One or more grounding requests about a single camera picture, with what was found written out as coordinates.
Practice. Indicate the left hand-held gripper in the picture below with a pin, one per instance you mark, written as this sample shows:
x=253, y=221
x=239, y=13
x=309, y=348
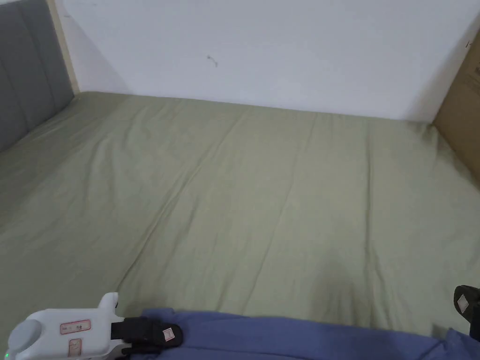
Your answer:
x=63, y=330

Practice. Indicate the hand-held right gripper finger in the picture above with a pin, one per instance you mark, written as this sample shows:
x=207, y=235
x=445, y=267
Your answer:
x=467, y=305

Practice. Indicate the blue shirt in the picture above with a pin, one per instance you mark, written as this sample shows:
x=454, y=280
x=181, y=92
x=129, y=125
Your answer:
x=300, y=339

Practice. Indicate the bed with pale green sheet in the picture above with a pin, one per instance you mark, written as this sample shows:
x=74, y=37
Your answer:
x=240, y=195

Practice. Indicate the brown cardboard carton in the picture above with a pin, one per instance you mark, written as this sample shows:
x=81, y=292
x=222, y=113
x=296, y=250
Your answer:
x=462, y=108

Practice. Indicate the grey padded headboard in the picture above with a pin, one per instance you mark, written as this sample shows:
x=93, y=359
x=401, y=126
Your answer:
x=26, y=67

